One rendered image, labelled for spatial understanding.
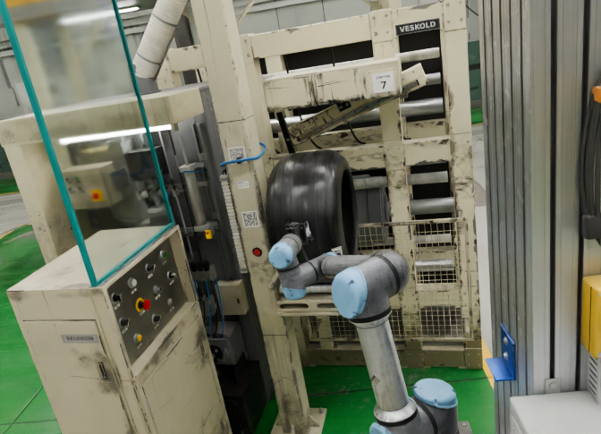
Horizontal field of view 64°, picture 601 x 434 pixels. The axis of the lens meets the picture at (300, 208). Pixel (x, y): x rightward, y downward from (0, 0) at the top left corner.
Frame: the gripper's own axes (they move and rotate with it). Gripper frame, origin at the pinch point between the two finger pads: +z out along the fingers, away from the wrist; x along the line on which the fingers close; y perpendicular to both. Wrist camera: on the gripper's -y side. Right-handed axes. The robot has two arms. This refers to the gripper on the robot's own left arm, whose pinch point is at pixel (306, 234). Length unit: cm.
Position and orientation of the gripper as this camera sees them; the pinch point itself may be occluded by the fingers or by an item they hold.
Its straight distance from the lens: 185.9
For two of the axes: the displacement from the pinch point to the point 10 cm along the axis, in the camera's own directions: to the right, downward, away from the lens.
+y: -1.3, -9.7, -2.0
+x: -9.6, 0.8, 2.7
